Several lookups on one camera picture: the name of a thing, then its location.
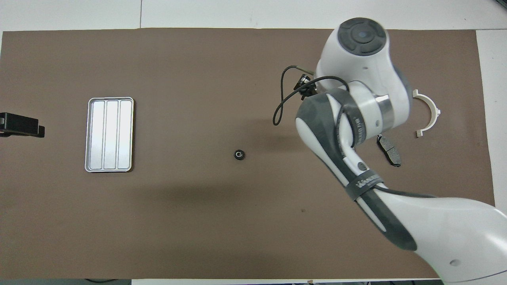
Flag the silver metal tray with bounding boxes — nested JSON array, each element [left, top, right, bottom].
[[85, 97, 135, 173]]

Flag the white semicircular plastic bracket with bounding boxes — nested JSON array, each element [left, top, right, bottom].
[[412, 89, 441, 138]]

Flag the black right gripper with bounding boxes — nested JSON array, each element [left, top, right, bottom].
[[294, 74, 317, 100]]

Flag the brown paper table mat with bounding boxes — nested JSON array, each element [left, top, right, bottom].
[[0, 28, 496, 280]]

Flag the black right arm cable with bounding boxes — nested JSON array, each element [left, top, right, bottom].
[[273, 65, 351, 126]]

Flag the curved dark brake pad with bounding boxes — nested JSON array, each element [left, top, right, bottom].
[[376, 135, 402, 167]]

